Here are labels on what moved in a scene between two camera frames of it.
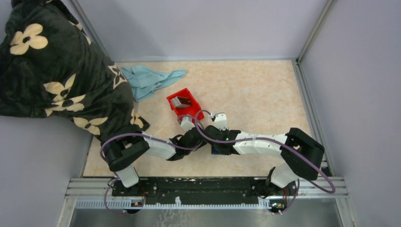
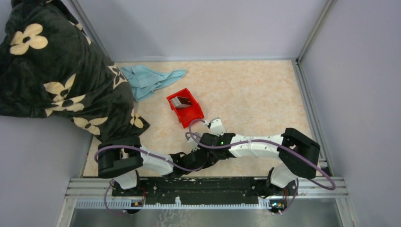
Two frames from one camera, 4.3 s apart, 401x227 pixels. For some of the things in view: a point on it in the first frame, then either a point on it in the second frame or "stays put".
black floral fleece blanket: x=50 y=65 stays put
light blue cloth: x=143 y=80 stays put
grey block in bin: x=181 y=102 stays put
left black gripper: x=191 y=129 -> x=210 y=160
